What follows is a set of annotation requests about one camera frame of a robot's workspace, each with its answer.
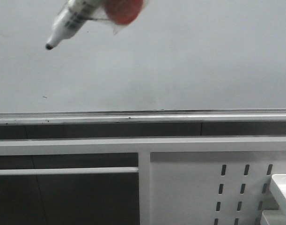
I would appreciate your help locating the white marker with red magnet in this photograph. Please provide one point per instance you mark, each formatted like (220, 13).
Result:
(75, 13)

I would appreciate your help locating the white whiteboard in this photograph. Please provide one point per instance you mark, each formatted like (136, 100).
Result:
(179, 60)

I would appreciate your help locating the white metal whiteboard stand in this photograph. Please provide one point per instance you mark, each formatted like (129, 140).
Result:
(139, 181)

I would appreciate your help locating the white plastic marker tray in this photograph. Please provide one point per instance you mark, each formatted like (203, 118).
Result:
(278, 191)

